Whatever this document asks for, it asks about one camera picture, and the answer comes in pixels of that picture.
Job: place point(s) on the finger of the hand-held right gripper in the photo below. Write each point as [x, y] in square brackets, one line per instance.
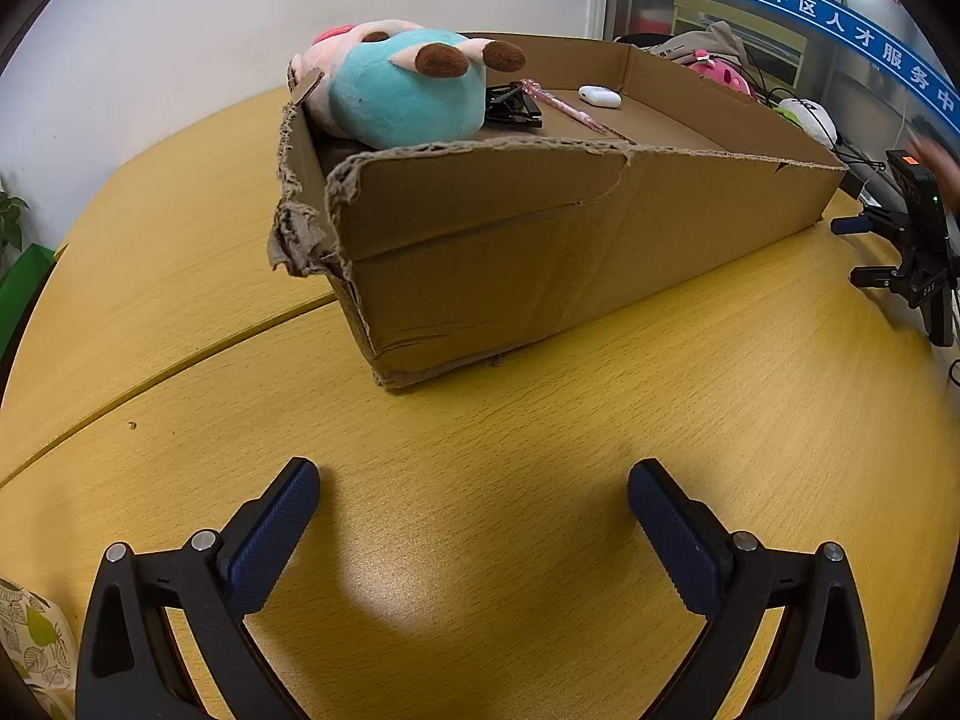
[851, 225]
[874, 276]

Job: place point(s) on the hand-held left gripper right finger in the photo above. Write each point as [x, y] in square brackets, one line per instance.
[675, 532]

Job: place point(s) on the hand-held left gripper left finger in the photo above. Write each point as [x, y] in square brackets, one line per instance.
[270, 532]

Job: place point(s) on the pink transparent pen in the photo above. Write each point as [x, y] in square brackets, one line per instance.
[570, 111]

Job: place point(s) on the brown cardboard box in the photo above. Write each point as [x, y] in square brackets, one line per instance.
[487, 262]

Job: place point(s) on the person's right hand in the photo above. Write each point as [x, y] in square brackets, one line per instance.
[941, 165]

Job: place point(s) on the white rounded object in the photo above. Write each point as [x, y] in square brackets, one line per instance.
[810, 120]

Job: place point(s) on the pink plush toy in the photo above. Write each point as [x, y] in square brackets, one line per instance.
[720, 75]

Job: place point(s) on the beige cloth bag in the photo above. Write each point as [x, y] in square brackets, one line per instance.
[697, 41]

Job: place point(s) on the white earbuds case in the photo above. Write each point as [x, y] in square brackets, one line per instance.
[600, 95]

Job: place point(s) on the green table cloth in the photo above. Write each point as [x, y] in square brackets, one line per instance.
[22, 292]

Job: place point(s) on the black sunglasses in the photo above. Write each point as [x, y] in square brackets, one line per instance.
[511, 109]

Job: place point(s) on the green potted plant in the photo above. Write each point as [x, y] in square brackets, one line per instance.
[11, 217]

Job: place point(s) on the pink and teal plush pig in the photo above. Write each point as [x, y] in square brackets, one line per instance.
[405, 90]

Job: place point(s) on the blue wall banner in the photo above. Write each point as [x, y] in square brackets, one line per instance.
[825, 7]

